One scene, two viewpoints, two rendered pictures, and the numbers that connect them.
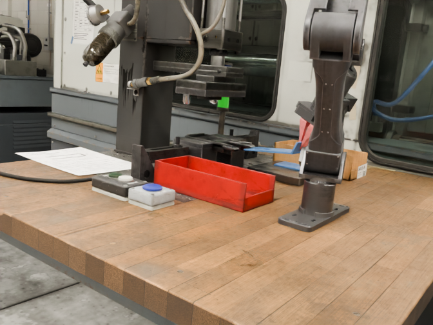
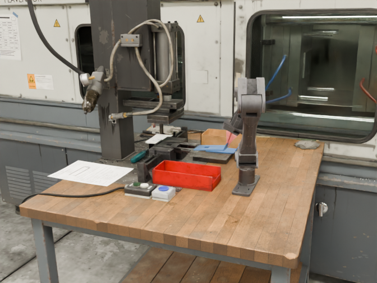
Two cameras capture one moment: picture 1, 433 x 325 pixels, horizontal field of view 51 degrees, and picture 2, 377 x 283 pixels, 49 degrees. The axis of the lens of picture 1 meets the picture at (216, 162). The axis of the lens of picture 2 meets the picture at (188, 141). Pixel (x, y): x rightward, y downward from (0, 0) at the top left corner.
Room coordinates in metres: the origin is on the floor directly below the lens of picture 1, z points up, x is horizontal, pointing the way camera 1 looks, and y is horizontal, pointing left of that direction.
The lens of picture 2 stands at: (-0.51, 0.39, 1.56)
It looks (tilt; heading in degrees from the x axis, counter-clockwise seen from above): 17 degrees down; 345
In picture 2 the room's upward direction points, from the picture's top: 1 degrees counter-clockwise
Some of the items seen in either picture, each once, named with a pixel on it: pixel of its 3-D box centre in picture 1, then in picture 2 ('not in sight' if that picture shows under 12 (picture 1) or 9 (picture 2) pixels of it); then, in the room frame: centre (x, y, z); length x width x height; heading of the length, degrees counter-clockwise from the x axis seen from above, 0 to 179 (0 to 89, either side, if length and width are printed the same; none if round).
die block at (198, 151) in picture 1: (209, 155); (169, 153); (1.25, 0.02, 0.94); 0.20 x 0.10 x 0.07; 144
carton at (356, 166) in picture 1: (319, 160); (228, 140); (1.36, -0.31, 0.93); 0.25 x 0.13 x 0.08; 54
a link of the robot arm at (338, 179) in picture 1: (321, 165); (246, 159); (0.89, -0.21, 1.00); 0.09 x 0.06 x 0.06; 71
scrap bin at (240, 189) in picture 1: (212, 180); (187, 174); (0.99, 0.00, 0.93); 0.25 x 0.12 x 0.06; 54
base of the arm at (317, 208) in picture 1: (317, 198); (246, 176); (0.88, -0.21, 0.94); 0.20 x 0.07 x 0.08; 144
